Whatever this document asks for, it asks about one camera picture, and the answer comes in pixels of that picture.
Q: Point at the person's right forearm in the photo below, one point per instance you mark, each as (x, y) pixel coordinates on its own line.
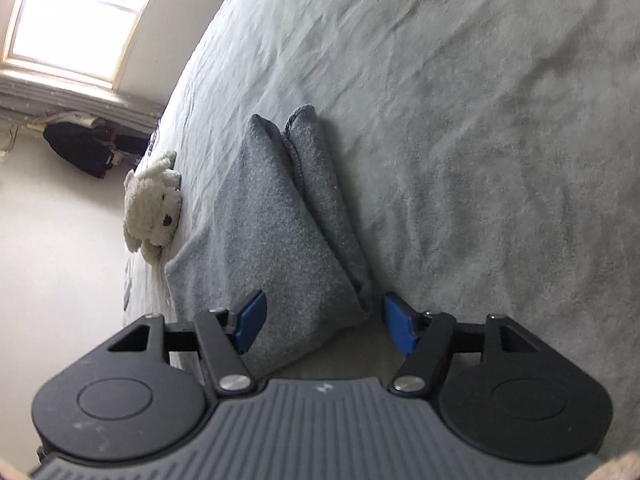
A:
(622, 467)

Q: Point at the grey bed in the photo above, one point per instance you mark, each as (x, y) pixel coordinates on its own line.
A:
(475, 160)

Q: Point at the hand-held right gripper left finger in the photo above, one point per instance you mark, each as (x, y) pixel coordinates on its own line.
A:
(250, 322)

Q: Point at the grey knit sweater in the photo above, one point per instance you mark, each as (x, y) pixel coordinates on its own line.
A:
(270, 240)

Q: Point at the dark hanging jacket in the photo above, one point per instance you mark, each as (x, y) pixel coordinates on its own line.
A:
(85, 150)

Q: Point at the window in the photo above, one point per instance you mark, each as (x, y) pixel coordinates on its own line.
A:
(75, 10)

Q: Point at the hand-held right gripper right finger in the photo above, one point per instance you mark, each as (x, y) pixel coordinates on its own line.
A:
(400, 325)

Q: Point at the grey patterned curtain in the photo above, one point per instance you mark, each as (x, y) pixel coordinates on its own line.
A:
(75, 97)

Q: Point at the cream hanging garment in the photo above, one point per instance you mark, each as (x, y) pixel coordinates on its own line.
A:
(65, 119)

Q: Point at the white plush dog toy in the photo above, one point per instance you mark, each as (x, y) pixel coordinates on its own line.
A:
(150, 205)

